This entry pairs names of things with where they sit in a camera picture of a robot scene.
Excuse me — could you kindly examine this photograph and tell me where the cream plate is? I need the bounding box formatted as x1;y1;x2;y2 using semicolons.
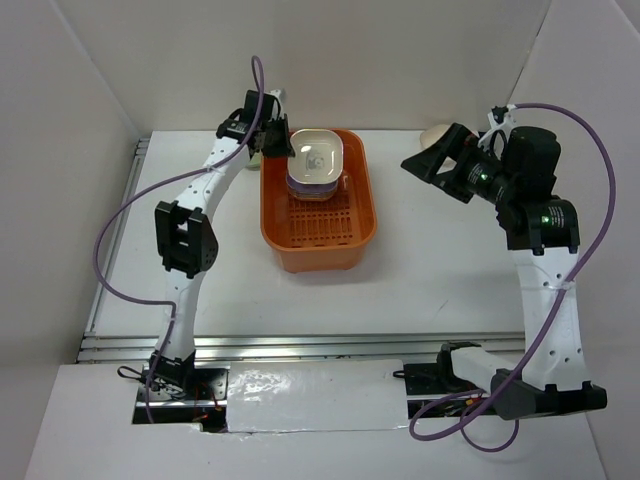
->
287;129;344;185
419;124;451;149

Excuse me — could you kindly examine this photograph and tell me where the orange plastic bin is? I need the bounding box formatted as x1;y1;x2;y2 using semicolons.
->
260;129;377;273

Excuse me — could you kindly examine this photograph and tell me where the aluminium rail frame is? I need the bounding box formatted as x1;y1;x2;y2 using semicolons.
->
79;130;524;362

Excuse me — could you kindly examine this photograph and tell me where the pink-brown plate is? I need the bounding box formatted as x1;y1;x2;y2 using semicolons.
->
289;192;335;202

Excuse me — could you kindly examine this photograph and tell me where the white sheet front cover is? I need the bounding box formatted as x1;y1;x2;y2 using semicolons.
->
226;360;409;433

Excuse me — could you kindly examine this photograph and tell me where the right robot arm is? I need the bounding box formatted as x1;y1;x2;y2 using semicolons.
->
401;123;608;420

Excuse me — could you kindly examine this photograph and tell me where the green plate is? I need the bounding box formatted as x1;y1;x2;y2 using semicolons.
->
246;152;263;171

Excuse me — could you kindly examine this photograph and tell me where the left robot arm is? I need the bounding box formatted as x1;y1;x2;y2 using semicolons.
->
150;89;294;399

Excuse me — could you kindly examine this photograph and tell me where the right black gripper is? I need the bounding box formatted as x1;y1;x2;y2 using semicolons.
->
401;121;517;204

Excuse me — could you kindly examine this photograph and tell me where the purple plate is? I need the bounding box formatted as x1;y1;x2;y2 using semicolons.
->
286;175;338;195

